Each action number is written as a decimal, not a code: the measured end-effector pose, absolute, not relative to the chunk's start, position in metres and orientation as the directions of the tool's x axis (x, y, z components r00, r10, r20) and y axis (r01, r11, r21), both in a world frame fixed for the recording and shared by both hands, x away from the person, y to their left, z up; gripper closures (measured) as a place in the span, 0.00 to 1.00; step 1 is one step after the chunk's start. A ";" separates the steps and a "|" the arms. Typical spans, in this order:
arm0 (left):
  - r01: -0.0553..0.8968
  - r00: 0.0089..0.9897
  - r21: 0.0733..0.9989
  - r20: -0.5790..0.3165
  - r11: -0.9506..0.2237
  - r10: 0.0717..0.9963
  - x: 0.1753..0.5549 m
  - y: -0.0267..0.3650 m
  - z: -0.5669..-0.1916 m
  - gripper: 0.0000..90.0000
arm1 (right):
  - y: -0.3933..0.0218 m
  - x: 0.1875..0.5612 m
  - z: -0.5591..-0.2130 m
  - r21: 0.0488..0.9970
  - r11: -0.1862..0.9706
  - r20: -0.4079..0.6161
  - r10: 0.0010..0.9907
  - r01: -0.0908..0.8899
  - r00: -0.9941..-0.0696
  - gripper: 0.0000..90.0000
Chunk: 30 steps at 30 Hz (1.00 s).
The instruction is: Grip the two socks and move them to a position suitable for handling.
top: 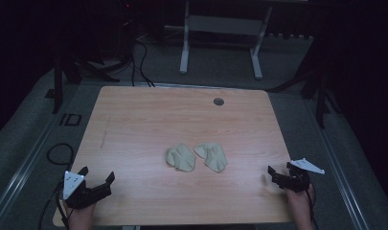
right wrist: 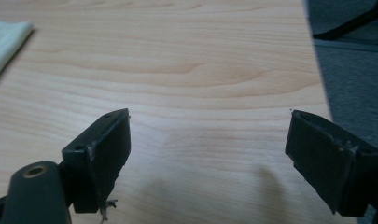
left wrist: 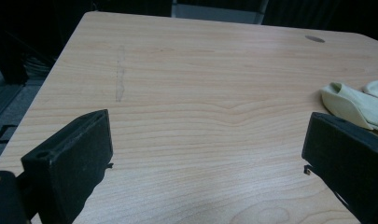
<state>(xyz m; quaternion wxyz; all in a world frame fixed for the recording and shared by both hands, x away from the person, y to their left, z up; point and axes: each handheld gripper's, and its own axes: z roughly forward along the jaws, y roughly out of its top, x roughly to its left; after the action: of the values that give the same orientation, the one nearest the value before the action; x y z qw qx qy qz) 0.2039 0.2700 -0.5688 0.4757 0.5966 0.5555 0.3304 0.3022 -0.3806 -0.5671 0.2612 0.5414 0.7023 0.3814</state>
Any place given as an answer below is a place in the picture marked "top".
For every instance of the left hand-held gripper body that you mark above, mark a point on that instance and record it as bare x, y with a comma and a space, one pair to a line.
86, 195

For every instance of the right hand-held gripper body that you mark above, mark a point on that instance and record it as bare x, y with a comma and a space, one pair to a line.
293, 182

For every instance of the pale beige sock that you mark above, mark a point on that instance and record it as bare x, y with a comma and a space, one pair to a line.
214, 158
182, 158

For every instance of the person's left hand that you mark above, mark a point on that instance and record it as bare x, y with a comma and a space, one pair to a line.
81, 218

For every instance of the person's right hand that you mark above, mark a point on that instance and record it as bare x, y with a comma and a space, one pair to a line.
299, 207

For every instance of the black metal stand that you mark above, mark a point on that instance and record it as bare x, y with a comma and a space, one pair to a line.
58, 83
321, 96

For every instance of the grey round table grommet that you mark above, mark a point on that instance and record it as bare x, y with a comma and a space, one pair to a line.
218, 102

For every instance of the metal floor rail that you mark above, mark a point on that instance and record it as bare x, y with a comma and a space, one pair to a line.
341, 179
19, 172

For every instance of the white metal desk frame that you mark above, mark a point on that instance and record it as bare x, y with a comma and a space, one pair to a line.
222, 25

